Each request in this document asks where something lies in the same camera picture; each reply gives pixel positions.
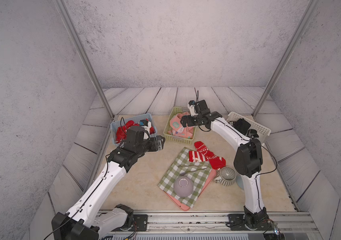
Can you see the front aluminium rail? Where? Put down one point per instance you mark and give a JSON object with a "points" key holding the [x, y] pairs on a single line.
{"points": [[163, 225]]}

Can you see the light blue mug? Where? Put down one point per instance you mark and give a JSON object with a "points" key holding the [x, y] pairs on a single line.
{"points": [[239, 181]]}

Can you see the red striped santa sock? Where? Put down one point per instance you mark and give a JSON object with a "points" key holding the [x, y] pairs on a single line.
{"points": [[196, 157]]}

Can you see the grey upturned bowl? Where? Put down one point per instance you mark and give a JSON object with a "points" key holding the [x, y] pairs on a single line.
{"points": [[183, 186]]}

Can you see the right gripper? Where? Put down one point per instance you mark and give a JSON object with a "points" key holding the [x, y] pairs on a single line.
{"points": [[189, 123]]}

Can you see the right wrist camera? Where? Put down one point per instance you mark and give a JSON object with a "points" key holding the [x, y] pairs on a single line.
{"points": [[191, 107]]}

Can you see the blue plastic basket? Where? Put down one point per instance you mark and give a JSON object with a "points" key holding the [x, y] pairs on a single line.
{"points": [[115, 125]]}

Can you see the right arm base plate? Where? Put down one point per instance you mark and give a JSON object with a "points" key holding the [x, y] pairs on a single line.
{"points": [[239, 223]]}

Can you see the striped ceramic mug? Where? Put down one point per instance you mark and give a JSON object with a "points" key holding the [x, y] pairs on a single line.
{"points": [[225, 176]]}

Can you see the metal tongs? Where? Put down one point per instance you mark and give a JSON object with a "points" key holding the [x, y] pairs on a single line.
{"points": [[189, 169]]}

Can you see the green checkered cloth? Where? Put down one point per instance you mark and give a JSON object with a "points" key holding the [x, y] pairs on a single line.
{"points": [[200, 179]]}

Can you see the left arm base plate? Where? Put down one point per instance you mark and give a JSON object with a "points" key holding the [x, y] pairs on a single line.
{"points": [[140, 222]]}

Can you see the white plastic basket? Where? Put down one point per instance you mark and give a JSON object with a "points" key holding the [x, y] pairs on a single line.
{"points": [[263, 131]]}

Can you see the red patterned knit sock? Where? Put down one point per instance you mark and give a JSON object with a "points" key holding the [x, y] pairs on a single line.
{"points": [[205, 155]]}

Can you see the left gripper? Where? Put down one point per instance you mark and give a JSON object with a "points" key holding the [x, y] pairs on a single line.
{"points": [[159, 146]]}

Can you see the green plastic basket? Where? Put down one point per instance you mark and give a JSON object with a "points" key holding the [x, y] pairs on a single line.
{"points": [[177, 110]]}

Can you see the left metal frame post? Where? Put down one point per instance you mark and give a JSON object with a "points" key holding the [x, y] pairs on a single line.
{"points": [[65, 16]]}

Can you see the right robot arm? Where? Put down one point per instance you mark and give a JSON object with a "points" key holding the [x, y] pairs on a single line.
{"points": [[247, 162]]}

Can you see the pink sock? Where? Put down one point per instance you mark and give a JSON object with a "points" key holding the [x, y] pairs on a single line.
{"points": [[186, 133], [175, 122]]}

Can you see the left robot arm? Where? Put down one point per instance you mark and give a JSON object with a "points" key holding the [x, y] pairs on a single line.
{"points": [[82, 221]]}

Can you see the black white striped sock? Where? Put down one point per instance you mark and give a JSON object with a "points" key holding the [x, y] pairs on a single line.
{"points": [[243, 127]]}

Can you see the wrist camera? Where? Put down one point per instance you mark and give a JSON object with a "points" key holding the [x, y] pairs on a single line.
{"points": [[146, 124], [191, 107]]}

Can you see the red fluffy sock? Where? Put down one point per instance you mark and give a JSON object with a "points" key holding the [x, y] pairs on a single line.
{"points": [[122, 130]]}

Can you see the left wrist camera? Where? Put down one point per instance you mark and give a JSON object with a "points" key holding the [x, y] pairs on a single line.
{"points": [[146, 124]]}

